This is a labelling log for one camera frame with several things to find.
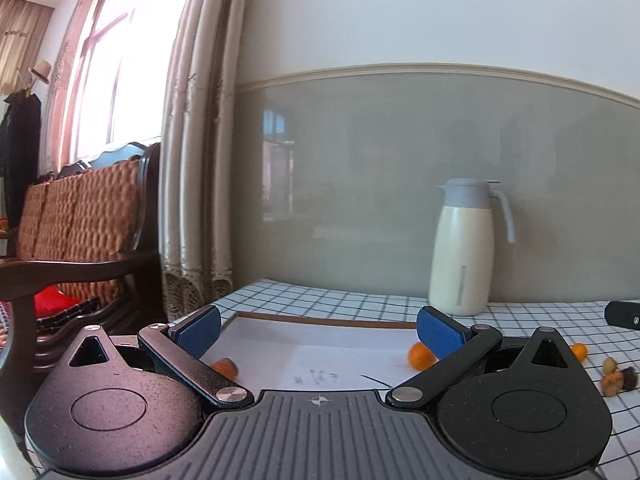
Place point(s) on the dark striped seat mat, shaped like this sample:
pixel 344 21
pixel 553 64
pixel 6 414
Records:
pixel 75 312

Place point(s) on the beige patterned curtain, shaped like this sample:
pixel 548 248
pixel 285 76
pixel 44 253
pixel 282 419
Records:
pixel 200 160

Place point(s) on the tan round fruit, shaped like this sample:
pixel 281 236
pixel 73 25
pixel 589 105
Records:
pixel 609 365

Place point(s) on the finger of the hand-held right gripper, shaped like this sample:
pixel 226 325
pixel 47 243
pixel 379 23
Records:
pixel 622 314

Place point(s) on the orange-brown fruit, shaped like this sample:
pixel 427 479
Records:
pixel 611 384

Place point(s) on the window with pink frame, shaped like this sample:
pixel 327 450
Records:
pixel 125 60

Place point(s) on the red cushion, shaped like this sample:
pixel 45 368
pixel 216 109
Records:
pixel 52 302

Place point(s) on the white thermos jug grey lid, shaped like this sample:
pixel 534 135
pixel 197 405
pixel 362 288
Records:
pixel 462 260

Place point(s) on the woven orange back cushion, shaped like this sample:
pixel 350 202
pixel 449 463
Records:
pixel 85 220

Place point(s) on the checked white tablecloth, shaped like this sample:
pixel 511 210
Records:
pixel 550 317

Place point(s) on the black coat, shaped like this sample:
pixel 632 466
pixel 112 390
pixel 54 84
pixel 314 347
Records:
pixel 20 155

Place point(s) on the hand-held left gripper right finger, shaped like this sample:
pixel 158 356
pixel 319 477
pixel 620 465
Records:
pixel 440 332

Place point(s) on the small orange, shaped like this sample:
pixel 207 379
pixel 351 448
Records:
pixel 226 366
pixel 421 356
pixel 579 351

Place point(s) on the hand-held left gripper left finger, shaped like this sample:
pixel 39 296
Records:
pixel 197 332

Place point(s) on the dark wooden sofa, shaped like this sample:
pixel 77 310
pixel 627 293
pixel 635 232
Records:
pixel 75 270

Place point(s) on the shallow white tray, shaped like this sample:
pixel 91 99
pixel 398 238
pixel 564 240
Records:
pixel 310 350

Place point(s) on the straw hat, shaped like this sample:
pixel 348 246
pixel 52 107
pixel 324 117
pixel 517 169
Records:
pixel 41 71

